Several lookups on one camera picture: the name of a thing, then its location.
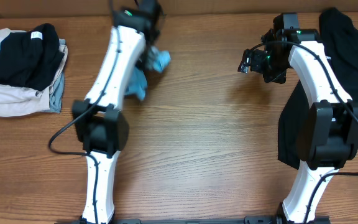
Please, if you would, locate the light blue t-shirt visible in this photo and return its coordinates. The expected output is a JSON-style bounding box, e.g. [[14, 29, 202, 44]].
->
[[125, 46, 171, 101]]

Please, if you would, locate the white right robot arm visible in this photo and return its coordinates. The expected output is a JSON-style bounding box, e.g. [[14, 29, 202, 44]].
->
[[238, 29, 358, 223]]

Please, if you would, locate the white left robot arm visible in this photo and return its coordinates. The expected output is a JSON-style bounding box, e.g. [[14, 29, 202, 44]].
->
[[72, 4, 162, 223]]

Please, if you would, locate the black unfolded garment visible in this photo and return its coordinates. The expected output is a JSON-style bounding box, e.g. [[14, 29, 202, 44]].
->
[[278, 7, 358, 169]]

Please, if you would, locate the grey-blue folded garment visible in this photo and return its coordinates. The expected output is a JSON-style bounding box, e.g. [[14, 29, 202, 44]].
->
[[48, 39, 68, 113]]

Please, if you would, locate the beige folded garment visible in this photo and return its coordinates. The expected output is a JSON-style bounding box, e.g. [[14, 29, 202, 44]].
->
[[0, 27, 69, 118]]

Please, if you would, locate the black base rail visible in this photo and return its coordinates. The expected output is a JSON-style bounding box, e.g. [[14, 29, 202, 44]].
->
[[54, 214, 331, 224]]

